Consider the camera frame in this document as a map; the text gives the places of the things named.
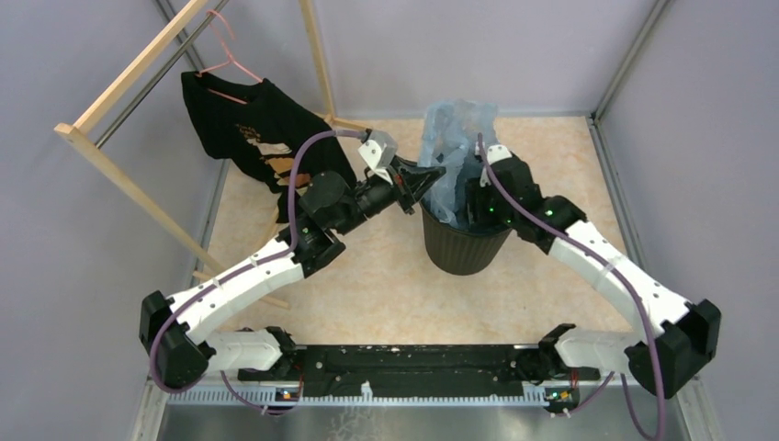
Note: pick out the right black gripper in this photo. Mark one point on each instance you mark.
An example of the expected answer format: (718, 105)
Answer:
(476, 215)

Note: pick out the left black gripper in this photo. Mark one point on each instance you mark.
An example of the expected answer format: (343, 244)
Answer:
(409, 180)

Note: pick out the black ribbed trash bin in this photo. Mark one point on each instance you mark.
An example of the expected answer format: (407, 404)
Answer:
(457, 252)

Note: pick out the blue plastic trash bag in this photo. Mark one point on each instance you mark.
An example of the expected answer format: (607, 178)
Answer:
(450, 133)

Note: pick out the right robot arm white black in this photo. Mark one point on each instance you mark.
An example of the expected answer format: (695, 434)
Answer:
(671, 337)

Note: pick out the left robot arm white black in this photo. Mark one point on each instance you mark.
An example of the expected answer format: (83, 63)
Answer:
(179, 332)

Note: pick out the black printed t-shirt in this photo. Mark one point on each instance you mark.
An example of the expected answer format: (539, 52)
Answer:
(257, 127)

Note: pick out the metal hanging rod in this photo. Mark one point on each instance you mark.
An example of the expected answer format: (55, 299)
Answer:
(182, 26)

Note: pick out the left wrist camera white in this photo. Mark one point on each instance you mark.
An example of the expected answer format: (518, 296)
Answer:
(377, 150)

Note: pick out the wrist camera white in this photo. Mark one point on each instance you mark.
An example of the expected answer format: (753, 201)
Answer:
(490, 156)
(377, 150)

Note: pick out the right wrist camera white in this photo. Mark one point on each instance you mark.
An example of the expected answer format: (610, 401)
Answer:
(490, 156)

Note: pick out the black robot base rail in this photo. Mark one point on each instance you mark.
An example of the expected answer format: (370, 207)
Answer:
(413, 371)

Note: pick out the pink wire hanger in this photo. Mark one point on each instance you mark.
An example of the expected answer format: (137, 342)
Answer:
(230, 60)

